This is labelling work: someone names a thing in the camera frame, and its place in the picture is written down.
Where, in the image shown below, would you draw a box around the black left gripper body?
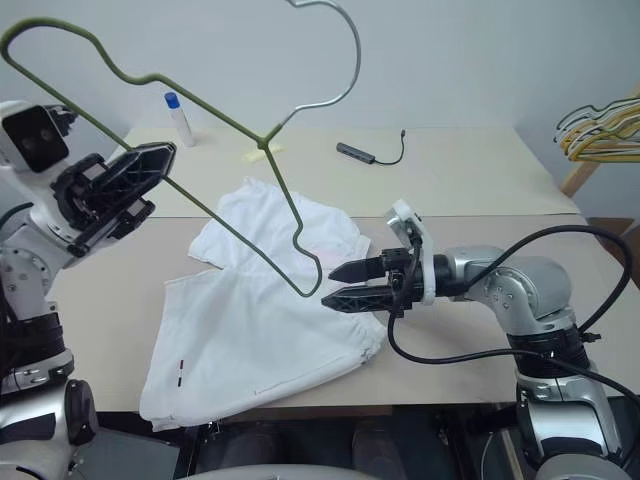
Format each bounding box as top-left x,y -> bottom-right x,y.
49,153 -> 124,235

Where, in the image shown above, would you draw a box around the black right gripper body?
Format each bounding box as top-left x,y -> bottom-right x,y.
380,246 -> 420,312

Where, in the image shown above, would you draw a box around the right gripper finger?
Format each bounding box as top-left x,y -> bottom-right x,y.
328,255 -> 388,284
320,284 -> 398,315

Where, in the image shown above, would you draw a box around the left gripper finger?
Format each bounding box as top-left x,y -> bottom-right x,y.
101,142 -> 178,207
67,197 -> 157,258

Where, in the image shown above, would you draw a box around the green wire hanger silver hook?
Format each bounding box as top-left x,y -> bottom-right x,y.
0,0 -> 363,300

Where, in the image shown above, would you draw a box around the white shorts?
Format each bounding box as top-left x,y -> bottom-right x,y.
138,175 -> 388,434

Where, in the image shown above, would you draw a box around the wooden hanger rack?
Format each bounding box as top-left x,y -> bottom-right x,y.
558,82 -> 640,199

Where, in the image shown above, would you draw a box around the white bottle blue cap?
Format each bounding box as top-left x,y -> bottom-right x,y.
163,91 -> 197,148

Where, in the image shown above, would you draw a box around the pale yellow sticky note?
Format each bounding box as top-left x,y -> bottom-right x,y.
240,144 -> 287,164

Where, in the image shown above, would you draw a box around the silver robot torso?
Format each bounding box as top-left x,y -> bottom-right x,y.
195,460 -> 384,480

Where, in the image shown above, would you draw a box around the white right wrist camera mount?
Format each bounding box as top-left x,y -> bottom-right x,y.
383,198 -> 437,307

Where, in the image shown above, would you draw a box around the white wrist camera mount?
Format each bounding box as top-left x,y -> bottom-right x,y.
0,99 -> 89,259
383,198 -> 437,307

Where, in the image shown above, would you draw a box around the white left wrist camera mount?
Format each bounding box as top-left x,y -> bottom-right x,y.
0,99 -> 89,259

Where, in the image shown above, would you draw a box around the grey usb hub black cable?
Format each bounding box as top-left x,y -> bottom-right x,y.
335,128 -> 408,167

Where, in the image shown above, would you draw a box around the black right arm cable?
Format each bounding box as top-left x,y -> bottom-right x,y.
385,225 -> 640,402

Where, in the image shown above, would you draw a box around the bundle of wire hangers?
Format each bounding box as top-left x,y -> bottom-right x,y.
560,105 -> 640,163

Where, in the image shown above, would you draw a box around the black wire hanger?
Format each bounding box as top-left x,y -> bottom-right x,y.
552,97 -> 640,147

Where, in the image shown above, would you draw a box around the white wire hanger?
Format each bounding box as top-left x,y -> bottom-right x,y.
567,98 -> 640,156

